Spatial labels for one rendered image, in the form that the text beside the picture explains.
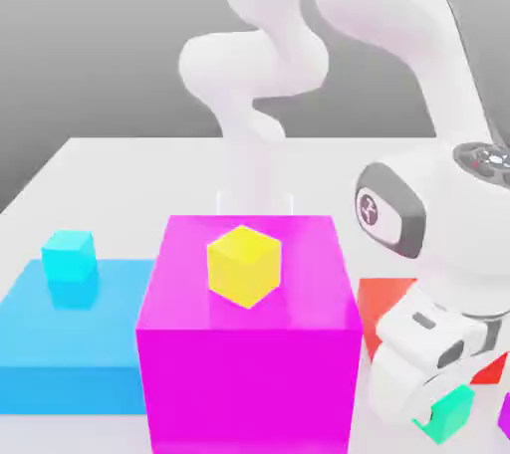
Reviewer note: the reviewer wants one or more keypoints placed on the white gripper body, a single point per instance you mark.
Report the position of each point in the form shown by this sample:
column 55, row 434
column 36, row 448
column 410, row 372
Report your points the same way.
column 398, row 390

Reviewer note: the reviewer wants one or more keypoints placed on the large blue box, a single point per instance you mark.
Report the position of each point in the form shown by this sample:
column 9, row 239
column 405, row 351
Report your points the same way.
column 59, row 342

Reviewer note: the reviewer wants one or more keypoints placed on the small cyan cube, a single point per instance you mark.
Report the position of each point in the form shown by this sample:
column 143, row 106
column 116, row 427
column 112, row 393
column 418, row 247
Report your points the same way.
column 69, row 257

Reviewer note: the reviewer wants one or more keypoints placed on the large magenta box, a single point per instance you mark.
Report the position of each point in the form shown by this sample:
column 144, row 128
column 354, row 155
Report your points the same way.
column 247, row 386

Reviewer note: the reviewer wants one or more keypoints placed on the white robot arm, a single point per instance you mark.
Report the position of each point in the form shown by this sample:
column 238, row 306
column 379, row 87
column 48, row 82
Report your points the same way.
column 374, row 4

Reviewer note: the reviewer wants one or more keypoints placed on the small green cube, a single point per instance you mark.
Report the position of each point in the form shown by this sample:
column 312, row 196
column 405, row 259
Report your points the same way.
column 452, row 412

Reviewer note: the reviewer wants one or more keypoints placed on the small yellow cube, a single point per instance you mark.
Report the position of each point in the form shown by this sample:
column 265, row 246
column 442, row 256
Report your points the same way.
column 243, row 267

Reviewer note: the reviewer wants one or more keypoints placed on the small purple cube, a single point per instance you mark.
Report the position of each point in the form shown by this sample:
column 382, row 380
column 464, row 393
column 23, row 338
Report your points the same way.
column 505, row 416

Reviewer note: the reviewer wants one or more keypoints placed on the large red box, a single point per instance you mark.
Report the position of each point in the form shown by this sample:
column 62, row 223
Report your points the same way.
column 376, row 302

